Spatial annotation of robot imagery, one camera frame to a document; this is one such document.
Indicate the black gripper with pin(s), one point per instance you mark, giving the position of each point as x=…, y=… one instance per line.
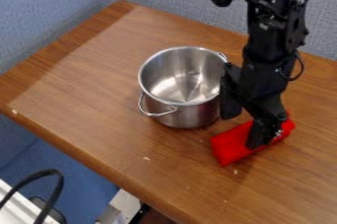
x=252, y=86

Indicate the red rectangular block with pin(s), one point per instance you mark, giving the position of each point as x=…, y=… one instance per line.
x=228, y=145

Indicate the stainless steel pot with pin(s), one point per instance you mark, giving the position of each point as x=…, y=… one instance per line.
x=180, y=86

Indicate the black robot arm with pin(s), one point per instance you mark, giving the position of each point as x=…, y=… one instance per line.
x=276, y=25

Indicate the white device with black part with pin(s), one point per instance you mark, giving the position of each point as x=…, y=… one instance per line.
x=19, y=210

